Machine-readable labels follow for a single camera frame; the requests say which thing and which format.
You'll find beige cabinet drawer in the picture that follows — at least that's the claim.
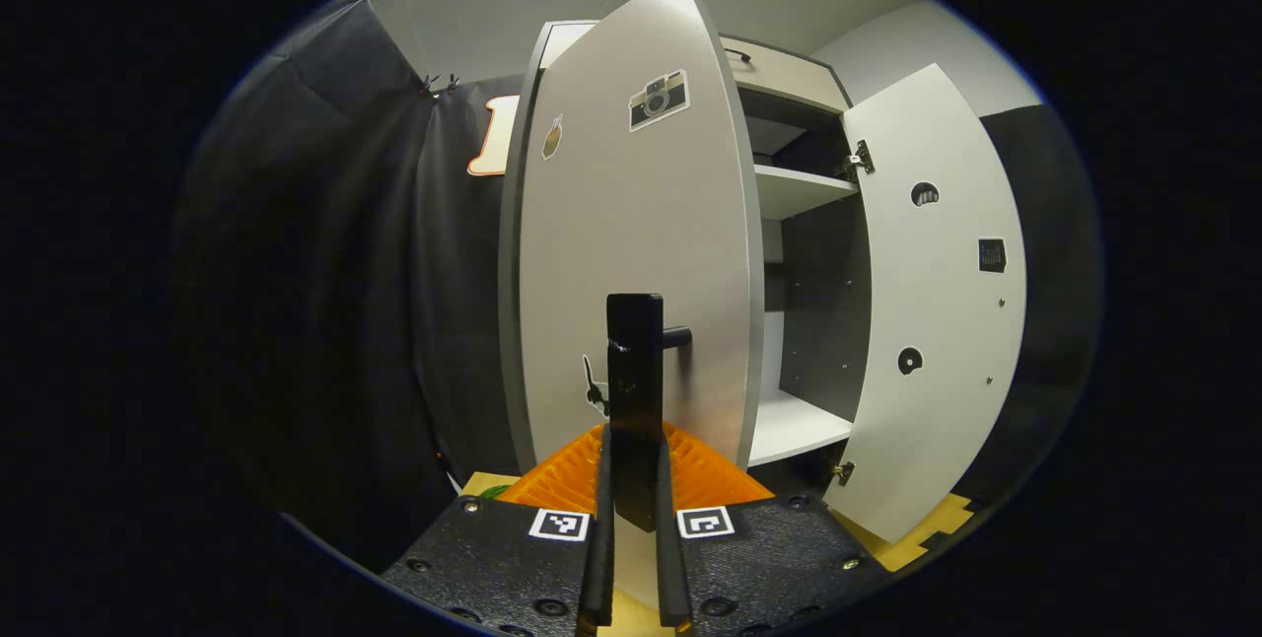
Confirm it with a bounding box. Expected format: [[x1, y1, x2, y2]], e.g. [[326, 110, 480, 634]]
[[540, 23, 851, 115]]

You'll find black backdrop cloth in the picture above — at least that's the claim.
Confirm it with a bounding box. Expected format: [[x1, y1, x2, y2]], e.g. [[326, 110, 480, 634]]
[[168, 0, 1103, 574]]

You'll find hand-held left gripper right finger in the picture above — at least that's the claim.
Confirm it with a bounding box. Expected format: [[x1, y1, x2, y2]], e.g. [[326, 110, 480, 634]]
[[654, 420, 893, 637]]

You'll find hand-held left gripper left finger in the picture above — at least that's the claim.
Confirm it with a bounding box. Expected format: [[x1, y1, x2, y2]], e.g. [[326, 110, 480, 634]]
[[380, 420, 617, 637]]

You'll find white cabinet shelf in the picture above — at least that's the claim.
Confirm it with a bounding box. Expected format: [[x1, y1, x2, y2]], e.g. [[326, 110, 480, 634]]
[[746, 389, 855, 468], [754, 164, 860, 222]]

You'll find beige cabinet door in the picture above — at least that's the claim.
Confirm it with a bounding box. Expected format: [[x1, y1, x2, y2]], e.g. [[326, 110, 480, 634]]
[[516, 0, 766, 475], [823, 63, 1028, 545]]

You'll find beige double-door shoe cabinet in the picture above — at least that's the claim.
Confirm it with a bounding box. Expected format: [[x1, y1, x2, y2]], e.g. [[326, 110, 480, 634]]
[[498, 19, 876, 497]]

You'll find black door handle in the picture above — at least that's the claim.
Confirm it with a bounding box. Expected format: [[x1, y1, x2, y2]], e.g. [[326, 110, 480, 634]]
[[605, 293, 694, 533]]

